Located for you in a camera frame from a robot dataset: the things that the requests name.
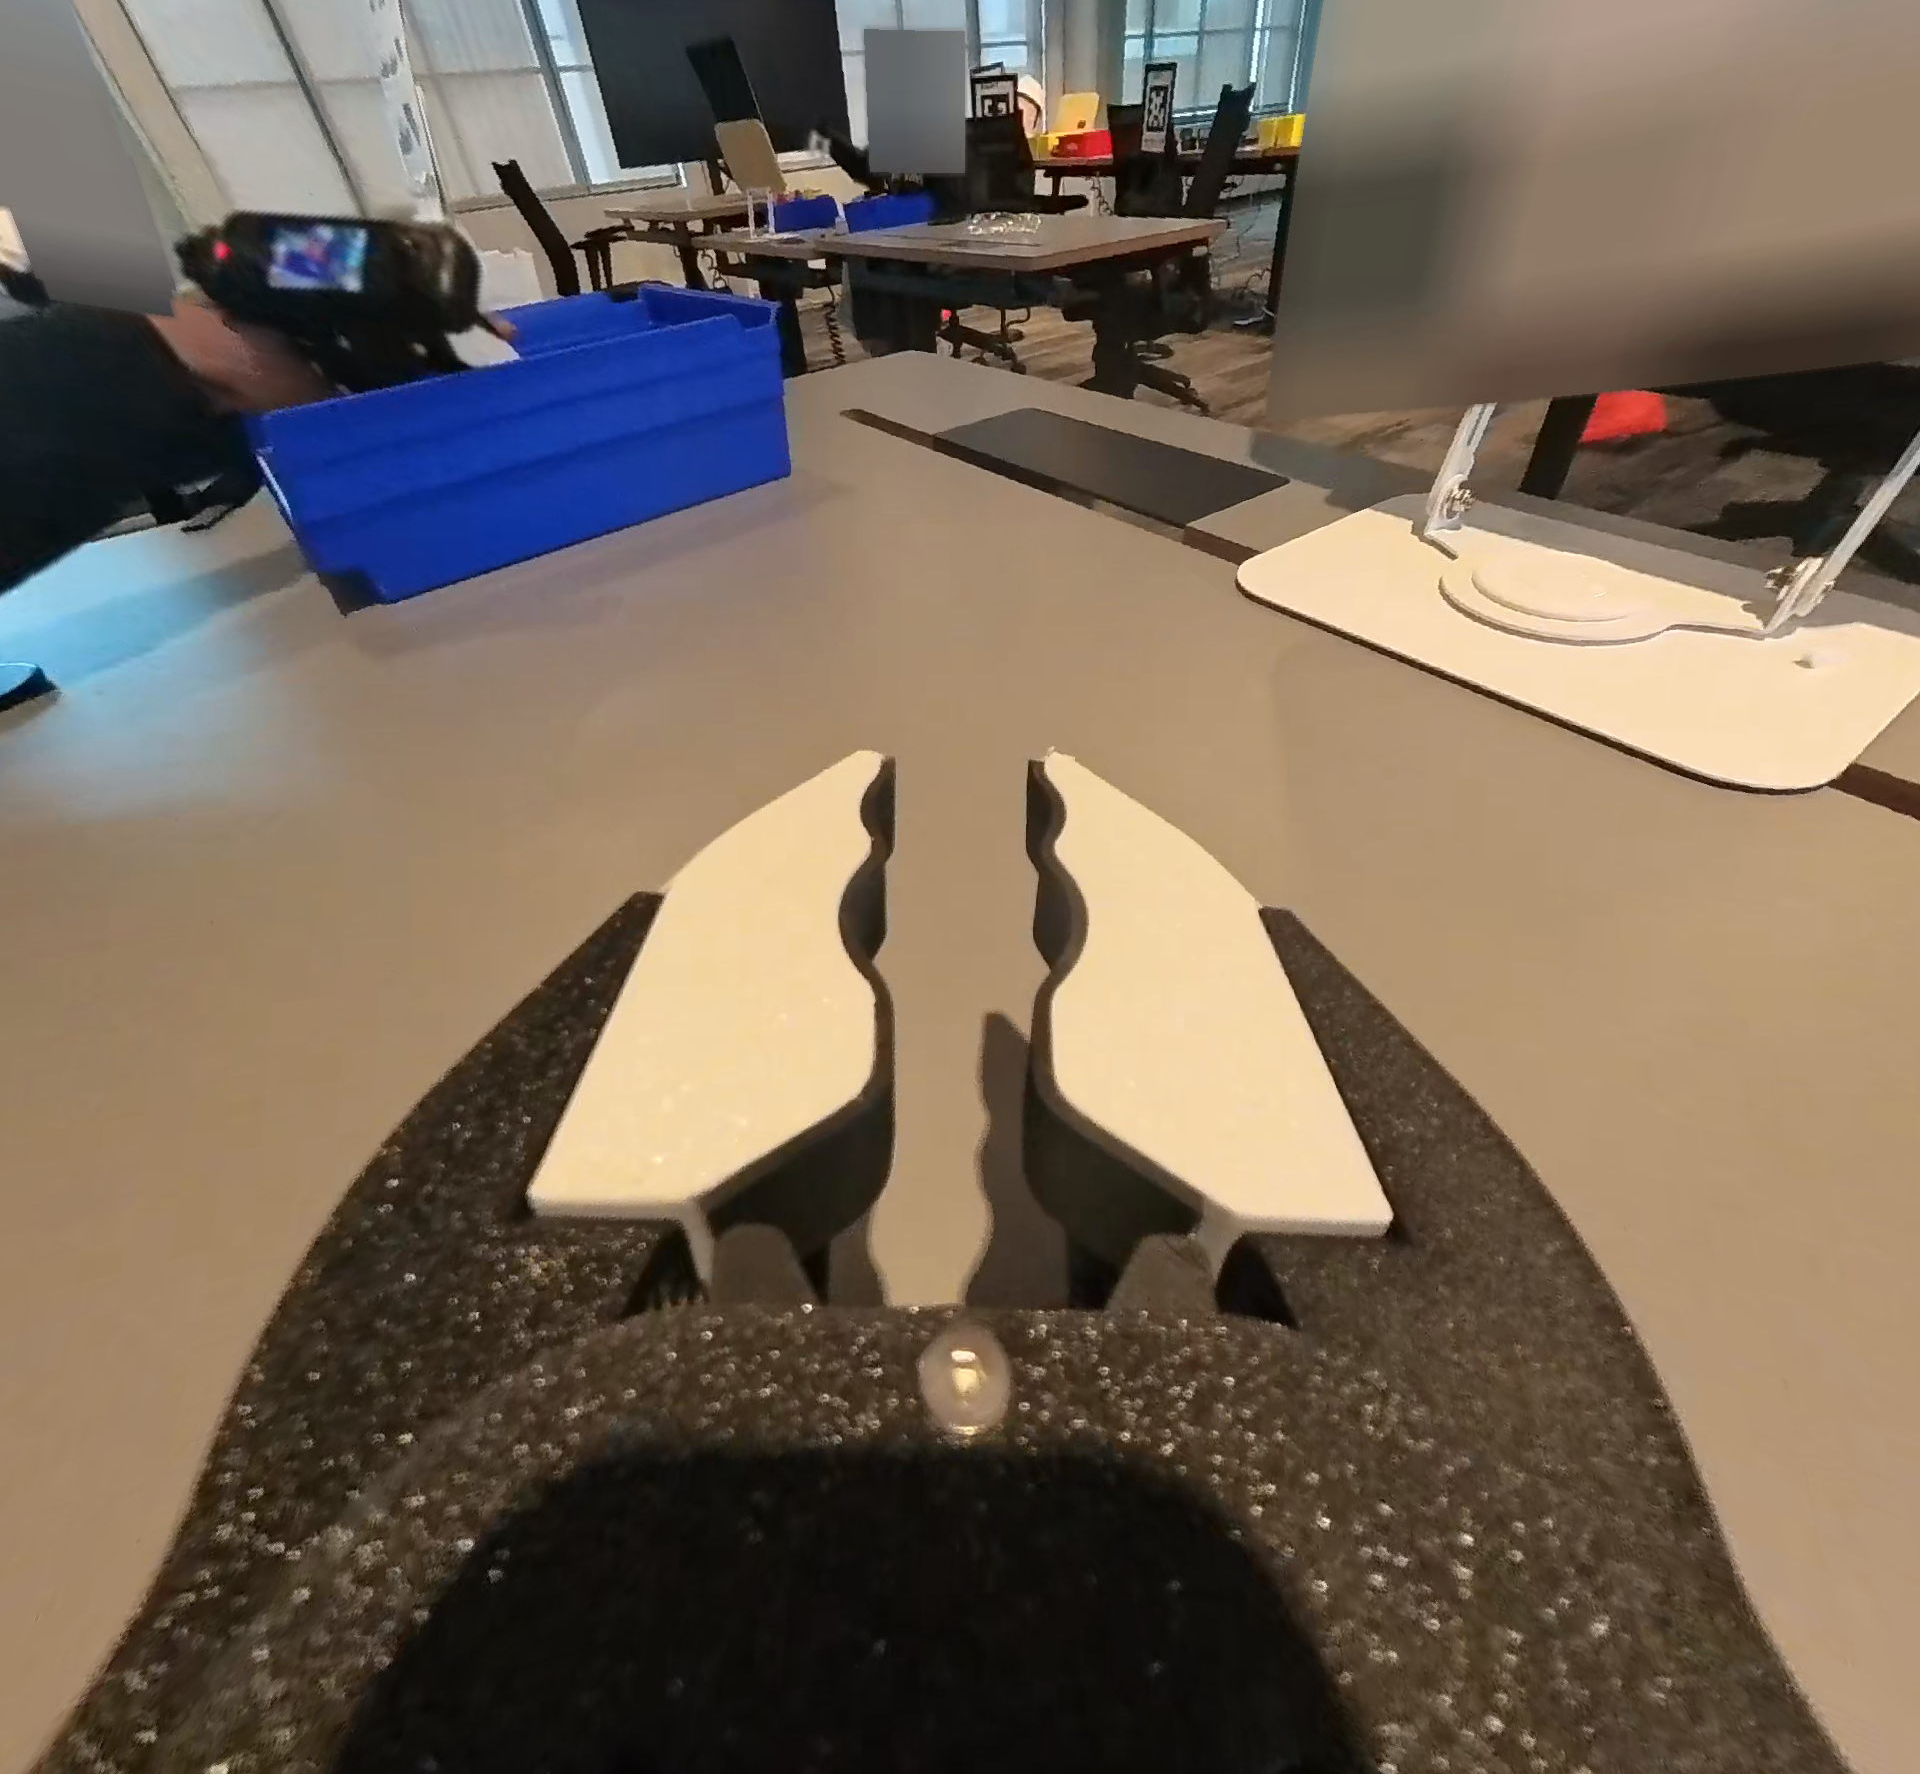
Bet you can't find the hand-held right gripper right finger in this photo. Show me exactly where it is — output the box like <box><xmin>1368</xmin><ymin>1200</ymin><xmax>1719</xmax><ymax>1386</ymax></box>
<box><xmin>1026</xmin><ymin>748</ymin><xmax>1398</xmax><ymax>1311</ymax></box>

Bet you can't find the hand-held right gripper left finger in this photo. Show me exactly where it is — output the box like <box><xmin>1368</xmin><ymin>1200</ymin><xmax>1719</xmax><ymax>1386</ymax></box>
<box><xmin>525</xmin><ymin>748</ymin><xmax>899</xmax><ymax>1307</ymax></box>

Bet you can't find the blue storage bin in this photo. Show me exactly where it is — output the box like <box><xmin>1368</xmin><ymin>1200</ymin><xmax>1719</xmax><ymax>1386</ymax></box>
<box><xmin>246</xmin><ymin>282</ymin><xmax>794</xmax><ymax>614</ymax></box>

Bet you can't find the person's left forearm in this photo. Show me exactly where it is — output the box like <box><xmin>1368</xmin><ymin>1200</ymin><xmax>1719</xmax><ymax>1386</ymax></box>
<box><xmin>0</xmin><ymin>305</ymin><xmax>279</xmax><ymax>594</ymax></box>

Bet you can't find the person's left hand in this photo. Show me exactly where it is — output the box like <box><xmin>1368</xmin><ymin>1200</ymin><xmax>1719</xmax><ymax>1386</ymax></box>
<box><xmin>146</xmin><ymin>305</ymin><xmax>336</xmax><ymax>420</ymax></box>

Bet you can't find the white standing banner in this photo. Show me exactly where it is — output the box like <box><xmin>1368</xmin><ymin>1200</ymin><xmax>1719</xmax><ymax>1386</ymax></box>
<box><xmin>352</xmin><ymin>0</ymin><xmax>446</xmax><ymax>213</ymax></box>

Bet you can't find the brown office desk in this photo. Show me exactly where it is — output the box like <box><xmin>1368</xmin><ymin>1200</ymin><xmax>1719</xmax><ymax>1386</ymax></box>
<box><xmin>817</xmin><ymin>210</ymin><xmax>1229</xmax><ymax>403</ymax></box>
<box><xmin>605</xmin><ymin>190</ymin><xmax>844</xmax><ymax>296</ymax></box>

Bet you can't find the tan board on clear stand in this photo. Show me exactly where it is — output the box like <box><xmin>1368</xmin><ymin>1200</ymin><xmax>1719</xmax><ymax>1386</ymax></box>
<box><xmin>713</xmin><ymin>118</ymin><xmax>793</xmax><ymax>238</ymax></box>

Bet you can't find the large black screen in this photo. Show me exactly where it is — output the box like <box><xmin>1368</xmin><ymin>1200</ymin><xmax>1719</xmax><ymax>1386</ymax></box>
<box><xmin>562</xmin><ymin>0</ymin><xmax>856</xmax><ymax>172</ymax></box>

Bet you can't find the black desk cable cover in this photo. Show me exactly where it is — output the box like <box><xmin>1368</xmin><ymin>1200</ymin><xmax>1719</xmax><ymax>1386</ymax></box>
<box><xmin>934</xmin><ymin>407</ymin><xmax>1296</xmax><ymax>528</ymax></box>

